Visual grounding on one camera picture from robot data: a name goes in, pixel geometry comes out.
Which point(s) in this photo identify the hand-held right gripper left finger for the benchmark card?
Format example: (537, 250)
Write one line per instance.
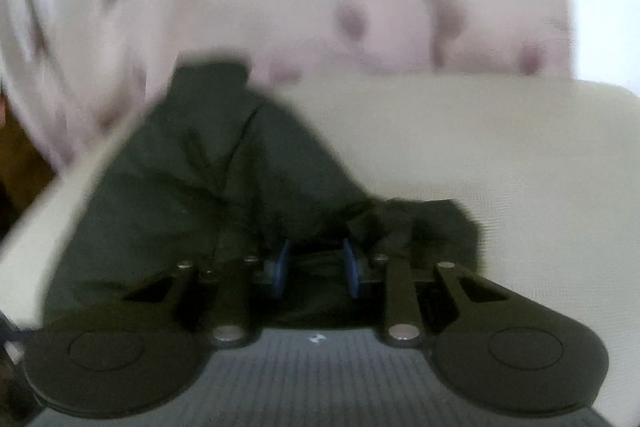
(282, 271)

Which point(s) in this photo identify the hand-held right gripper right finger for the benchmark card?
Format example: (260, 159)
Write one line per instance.
(353, 273)

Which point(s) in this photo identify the dark green garment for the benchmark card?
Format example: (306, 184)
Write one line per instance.
(200, 177)

